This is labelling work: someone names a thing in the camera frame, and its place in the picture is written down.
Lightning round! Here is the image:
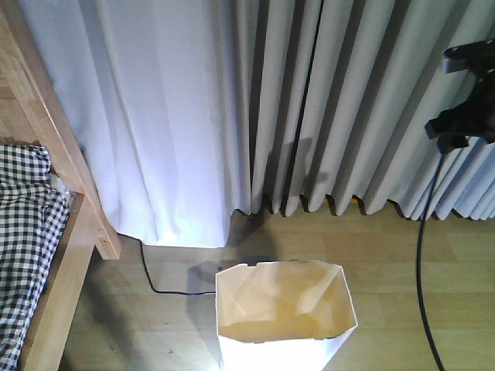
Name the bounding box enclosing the white curtain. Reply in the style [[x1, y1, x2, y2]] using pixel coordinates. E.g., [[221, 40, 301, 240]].
[[19, 1, 494, 247]]

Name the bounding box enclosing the wooden bed frame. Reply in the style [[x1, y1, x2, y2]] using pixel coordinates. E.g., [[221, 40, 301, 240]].
[[1, 1, 121, 370]]

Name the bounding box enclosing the black floor power cord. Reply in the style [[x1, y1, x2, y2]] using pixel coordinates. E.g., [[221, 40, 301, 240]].
[[138, 238, 217, 297]]

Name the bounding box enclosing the checkered black white bedding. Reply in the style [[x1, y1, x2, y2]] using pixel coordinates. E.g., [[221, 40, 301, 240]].
[[1, 145, 69, 370]]

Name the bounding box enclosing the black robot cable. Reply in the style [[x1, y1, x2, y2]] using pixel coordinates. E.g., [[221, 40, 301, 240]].
[[415, 148, 448, 371]]

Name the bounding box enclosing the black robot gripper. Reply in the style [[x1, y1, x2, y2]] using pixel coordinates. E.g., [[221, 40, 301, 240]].
[[425, 40, 494, 151]]

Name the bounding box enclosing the white plastic trash bin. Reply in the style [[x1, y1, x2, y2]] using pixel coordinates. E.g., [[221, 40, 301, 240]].
[[216, 260, 358, 370]]

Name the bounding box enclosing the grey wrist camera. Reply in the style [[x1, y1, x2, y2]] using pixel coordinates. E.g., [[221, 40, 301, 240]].
[[442, 42, 486, 73]]

